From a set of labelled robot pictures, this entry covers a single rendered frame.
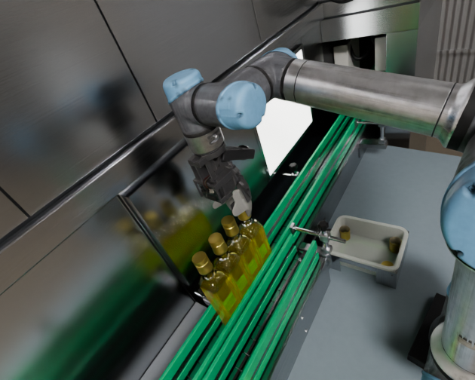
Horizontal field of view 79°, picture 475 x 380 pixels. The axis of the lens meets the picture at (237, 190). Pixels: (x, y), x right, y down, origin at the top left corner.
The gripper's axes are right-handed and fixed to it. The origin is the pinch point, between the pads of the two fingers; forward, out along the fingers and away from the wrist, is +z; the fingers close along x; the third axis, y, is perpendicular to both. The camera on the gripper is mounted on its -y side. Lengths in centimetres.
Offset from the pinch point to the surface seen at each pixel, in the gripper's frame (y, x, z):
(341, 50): -107, -21, -1
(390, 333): -5, 35, 40
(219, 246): 12.2, 2.8, 0.7
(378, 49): -107, -4, 0
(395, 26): -98, 6, -11
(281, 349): 17.1, 16.9, 27.3
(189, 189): 4.7, -11.5, -6.7
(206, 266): 17.5, 3.4, 1.1
